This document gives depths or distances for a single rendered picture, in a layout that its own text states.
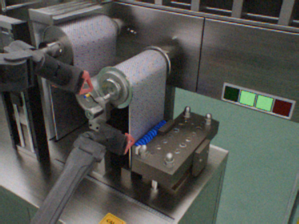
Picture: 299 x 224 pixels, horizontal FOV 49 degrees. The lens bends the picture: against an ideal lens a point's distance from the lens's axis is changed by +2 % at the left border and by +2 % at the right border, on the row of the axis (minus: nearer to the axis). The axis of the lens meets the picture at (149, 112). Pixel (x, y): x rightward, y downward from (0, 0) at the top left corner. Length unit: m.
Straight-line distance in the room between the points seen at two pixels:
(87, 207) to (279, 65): 0.79
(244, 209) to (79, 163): 1.81
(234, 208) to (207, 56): 1.46
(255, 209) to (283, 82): 1.47
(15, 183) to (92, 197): 0.29
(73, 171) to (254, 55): 0.72
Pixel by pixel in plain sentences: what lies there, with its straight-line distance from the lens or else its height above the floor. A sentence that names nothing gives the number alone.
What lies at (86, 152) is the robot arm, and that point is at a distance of 0.87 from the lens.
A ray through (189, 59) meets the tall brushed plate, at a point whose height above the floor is 1.27.
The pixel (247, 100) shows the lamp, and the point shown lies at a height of 1.18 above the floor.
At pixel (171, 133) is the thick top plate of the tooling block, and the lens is 1.26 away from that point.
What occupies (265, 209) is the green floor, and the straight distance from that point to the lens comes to 2.54.
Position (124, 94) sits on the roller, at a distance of 1.06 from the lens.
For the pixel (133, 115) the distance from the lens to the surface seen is 1.13.
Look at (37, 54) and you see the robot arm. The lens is 0.84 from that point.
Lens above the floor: 1.74
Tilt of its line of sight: 31 degrees down
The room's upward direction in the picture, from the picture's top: 2 degrees clockwise
